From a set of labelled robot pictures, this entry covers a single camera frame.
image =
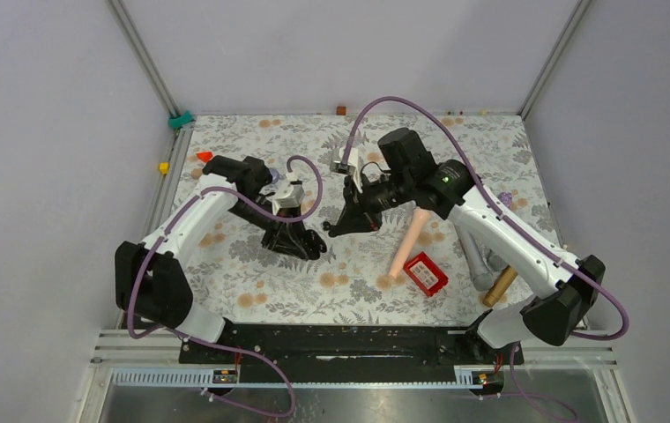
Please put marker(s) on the purple glitter microphone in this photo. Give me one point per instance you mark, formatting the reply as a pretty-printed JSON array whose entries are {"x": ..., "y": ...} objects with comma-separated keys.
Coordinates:
[{"x": 506, "y": 198}]

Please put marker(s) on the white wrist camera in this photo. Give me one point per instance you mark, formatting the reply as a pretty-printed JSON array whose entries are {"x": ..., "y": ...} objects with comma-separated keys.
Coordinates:
[
  {"x": 349, "y": 164},
  {"x": 289, "y": 196}
]

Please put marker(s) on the black earbud charging case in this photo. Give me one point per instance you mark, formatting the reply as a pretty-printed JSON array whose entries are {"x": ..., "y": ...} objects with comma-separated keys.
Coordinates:
[{"x": 314, "y": 245}]

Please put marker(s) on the white slotted cable duct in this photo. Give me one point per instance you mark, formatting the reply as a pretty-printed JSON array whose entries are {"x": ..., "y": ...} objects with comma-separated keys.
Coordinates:
[{"x": 211, "y": 378}]

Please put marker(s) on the pink cylindrical tube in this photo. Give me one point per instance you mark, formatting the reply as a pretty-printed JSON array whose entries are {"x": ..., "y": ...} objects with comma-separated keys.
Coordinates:
[{"x": 419, "y": 219}]

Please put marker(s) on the floral patterned mat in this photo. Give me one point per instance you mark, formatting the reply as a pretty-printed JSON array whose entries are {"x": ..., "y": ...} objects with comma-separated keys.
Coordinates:
[{"x": 231, "y": 274}]

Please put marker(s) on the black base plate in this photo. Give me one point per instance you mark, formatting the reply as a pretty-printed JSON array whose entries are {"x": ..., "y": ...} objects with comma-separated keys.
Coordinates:
[{"x": 335, "y": 353}]

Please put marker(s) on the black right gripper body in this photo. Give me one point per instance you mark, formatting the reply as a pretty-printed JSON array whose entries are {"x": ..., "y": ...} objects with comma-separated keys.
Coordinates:
[{"x": 390, "y": 194}]

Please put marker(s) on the red plastic bin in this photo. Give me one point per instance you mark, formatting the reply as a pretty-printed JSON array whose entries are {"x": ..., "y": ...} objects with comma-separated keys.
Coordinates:
[{"x": 424, "y": 272}]

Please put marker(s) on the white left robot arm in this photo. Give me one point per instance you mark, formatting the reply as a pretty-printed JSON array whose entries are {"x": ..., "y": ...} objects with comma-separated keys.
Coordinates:
[{"x": 150, "y": 279}]

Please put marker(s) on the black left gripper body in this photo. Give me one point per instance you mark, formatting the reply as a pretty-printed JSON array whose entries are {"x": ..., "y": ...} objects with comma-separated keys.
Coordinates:
[{"x": 245, "y": 210}]

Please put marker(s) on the aluminium frame rail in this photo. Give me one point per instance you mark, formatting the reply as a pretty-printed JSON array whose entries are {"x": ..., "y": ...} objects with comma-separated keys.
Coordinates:
[
  {"x": 165, "y": 187},
  {"x": 565, "y": 37}
]

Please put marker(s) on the teal curved block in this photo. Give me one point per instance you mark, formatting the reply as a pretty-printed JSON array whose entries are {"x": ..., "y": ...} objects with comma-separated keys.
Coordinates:
[{"x": 175, "y": 123}]

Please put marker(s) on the aluminium frame rail left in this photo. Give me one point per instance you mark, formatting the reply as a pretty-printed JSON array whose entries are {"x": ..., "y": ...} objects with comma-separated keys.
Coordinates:
[{"x": 165, "y": 187}]

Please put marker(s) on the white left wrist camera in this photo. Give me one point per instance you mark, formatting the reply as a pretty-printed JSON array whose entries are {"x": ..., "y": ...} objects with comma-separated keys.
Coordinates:
[{"x": 289, "y": 196}]

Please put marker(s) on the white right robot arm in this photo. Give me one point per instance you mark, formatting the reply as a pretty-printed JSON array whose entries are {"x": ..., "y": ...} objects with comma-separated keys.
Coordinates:
[{"x": 563, "y": 285}]

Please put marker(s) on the aluminium frame rail right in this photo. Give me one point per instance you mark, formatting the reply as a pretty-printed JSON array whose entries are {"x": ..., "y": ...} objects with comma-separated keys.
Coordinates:
[{"x": 565, "y": 37}]

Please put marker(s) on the gold microphone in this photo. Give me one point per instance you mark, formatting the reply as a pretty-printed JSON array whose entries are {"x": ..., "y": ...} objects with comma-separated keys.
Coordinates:
[{"x": 500, "y": 287}]

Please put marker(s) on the red wedge block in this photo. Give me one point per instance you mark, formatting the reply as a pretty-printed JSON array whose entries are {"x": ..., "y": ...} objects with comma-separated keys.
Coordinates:
[{"x": 204, "y": 156}]

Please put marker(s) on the grey microphone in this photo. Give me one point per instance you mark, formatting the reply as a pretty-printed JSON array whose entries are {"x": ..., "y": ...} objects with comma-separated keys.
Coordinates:
[{"x": 481, "y": 276}]

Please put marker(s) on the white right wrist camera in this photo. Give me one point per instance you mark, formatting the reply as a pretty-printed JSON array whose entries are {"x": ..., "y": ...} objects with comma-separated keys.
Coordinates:
[{"x": 349, "y": 164}]

